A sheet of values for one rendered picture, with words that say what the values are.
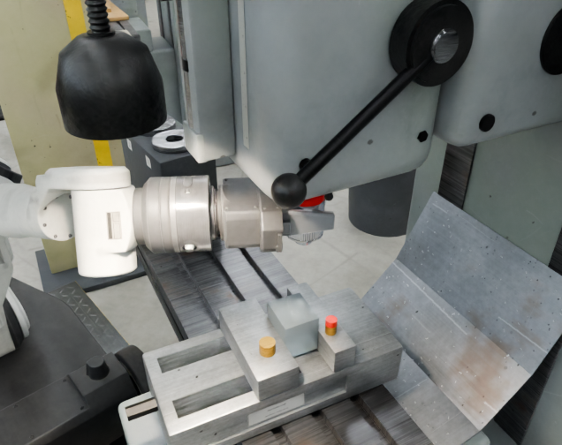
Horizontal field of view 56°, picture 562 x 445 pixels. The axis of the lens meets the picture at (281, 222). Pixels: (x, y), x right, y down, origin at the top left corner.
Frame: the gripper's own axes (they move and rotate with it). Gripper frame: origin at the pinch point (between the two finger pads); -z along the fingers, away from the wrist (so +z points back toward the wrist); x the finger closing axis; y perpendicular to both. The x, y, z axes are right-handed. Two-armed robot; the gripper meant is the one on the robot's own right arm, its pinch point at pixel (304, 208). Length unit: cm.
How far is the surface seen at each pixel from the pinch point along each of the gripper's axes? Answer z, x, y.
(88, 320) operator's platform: 55, 75, 85
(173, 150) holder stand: 19.4, 43.2, 12.4
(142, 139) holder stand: 26, 50, 13
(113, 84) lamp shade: 15.6, -18.5, -21.7
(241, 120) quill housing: 7.2, -6.5, -14.0
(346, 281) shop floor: -42, 133, 124
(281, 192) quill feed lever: 4.5, -16.0, -11.8
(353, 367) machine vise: -7.4, -2.9, 24.8
